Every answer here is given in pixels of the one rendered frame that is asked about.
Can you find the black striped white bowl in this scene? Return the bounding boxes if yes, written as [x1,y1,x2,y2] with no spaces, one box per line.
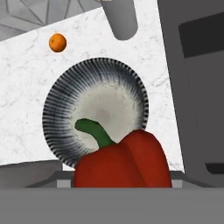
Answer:
[42,57,150,170]

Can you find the dark grey microwave oven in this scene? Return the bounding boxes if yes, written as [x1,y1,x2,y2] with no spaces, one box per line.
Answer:
[157,0,224,188]

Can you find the grey sink basin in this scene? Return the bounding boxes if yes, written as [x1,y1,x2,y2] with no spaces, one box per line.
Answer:
[0,159,64,189]

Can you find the grey tap spout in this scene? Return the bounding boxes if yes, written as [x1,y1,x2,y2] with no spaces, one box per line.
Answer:
[100,0,139,41]

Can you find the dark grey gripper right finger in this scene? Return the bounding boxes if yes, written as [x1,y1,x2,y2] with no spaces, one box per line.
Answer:
[168,170,215,189]

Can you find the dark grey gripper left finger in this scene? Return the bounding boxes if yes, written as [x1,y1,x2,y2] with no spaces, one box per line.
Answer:
[24,170,77,189]

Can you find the red bell pepper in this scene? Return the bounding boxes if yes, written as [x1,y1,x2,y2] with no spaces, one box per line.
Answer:
[73,117,173,189]

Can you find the orange fruit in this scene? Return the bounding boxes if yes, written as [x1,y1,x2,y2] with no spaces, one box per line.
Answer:
[48,32,68,53]

